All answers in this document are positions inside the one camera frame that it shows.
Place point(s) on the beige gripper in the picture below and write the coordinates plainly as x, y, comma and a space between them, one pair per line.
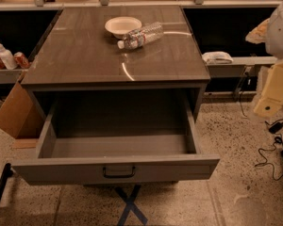
280, 35

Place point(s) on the grey top drawer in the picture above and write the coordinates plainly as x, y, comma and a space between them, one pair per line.
94, 144

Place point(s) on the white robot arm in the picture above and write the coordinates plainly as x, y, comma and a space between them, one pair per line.
270, 97

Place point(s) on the grey drawer cabinet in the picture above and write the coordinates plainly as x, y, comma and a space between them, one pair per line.
79, 54

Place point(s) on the folded white cloth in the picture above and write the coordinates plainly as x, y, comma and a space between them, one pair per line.
218, 57

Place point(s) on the clear plastic water bottle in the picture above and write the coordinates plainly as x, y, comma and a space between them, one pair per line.
141, 36

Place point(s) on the white paper bowl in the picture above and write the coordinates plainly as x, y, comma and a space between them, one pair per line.
119, 26

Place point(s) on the brown cardboard box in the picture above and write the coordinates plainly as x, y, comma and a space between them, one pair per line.
19, 117

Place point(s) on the white pump bottle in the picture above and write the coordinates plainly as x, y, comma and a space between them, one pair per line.
7, 58

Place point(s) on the grey shelf rail right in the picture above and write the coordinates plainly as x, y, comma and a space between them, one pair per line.
240, 65

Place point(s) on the grey shelf rail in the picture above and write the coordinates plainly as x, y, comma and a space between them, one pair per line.
11, 76
240, 65

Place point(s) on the grey shelf rail left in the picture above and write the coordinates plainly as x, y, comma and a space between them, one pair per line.
11, 76

